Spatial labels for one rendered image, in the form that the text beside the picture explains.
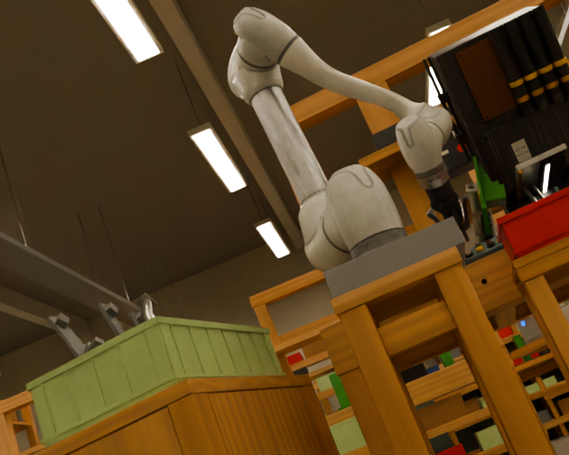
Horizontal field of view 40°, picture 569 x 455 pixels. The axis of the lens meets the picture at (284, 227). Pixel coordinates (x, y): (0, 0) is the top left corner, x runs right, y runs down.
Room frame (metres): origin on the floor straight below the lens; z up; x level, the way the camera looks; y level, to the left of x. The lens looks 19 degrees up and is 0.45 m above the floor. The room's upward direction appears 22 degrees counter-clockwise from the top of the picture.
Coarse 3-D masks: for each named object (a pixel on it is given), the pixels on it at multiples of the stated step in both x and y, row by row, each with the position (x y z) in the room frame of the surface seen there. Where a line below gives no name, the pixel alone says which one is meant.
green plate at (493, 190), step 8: (480, 168) 2.47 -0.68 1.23; (480, 176) 2.47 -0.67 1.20; (488, 176) 2.47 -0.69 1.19; (480, 184) 2.46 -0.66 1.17; (488, 184) 2.47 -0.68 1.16; (496, 184) 2.47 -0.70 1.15; (480, 192) 2.47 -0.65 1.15; (488, 192) 2.47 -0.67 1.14; (496, 192) 2.47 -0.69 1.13; (504, 192) 2.47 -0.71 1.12; (480, 200) 2.49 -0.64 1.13; (488, 200) 2.48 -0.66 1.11; (496, 200) 2.49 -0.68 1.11; (504, 200) 2.50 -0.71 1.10; (488, 208) 2.56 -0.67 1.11
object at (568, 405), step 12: (516, 324) 11.78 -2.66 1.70; (504, 336) 11.78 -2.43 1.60; (456, 348) 11.81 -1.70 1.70; (516, 348) 12.17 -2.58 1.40; (516, 360) 11.77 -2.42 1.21; (540, 384) 11.72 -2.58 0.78; (552, 384) 11.78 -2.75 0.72; (444, 396) 11.80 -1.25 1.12; (540, 396) 11.69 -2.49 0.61; (468, 408) 11.85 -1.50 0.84; (552, 408) 11.72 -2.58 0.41; (564, 408) 11.79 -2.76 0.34; (480, 420) 11.73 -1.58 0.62; (552, 420) 11.73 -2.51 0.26; (564, 420) 11.68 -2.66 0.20; (564, 432) 11.72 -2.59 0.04; (456, 444) 11.80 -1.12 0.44
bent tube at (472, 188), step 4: (468, 184) 2.57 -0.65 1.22; (472, 184) 2.57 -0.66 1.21; (476, 184) 2.56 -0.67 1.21; (468, 188) 2.57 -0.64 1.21; (472, 188) 2.57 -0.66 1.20; (476, 188) 2.55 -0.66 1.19; (468, 192) 2.55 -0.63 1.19; (472, 192) 2.56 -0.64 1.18; (476, 192) 2.56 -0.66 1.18; (472, 196) 2.57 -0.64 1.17; (476, 196) 2.57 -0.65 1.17; (472, 200) 2.58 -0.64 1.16; (476, 200) 2.58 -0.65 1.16; (472, 204) 2.59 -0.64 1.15; (476, 204) 2.59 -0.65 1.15; (472, 208) 2.61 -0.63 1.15; (476, 208) 2.60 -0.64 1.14; (472, 212) 2.62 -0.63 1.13; (476, 236) 2.58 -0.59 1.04; (476, 240) 2.56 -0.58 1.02; (480, 240) 2.55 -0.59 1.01
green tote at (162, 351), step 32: (160, 320) 1.75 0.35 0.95; (192, 320) 1.90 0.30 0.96; (96, 352) 1.80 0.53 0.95; (128, 352) 1.78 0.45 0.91; (160, 352) 1.75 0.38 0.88; (192, 352) 1.86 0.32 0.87; (224, 352) 2.01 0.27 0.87; (256, 352) 2.19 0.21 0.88; (32, 384) 1.87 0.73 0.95; (64, 384) 1.84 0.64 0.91; (96, 384) 1.82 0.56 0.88; (128, 384) 1.78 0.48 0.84; (160, 384) 1.76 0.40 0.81; (64, 416) 1.85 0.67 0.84; (96, 416) 1.82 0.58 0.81
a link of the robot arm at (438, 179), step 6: (438, 168) 2.08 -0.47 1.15; (444, 168) 2.10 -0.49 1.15; (420, 174) 2.09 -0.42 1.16; (426, 174) 2.08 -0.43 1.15; (432, 174) 2.08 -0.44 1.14; (438, 174) 2.09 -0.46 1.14; (444, 174) 2.10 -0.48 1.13; (420, 180) 2.11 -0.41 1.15; (426, 180) 2.10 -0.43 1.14; (432, 180) 2.09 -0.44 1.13; (438, 180) 2.10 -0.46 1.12; (444, 180) 2.10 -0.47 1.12; (426, 186) 2.11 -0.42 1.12; (432, 186) 2.11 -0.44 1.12; (438, 186) 2.12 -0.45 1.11
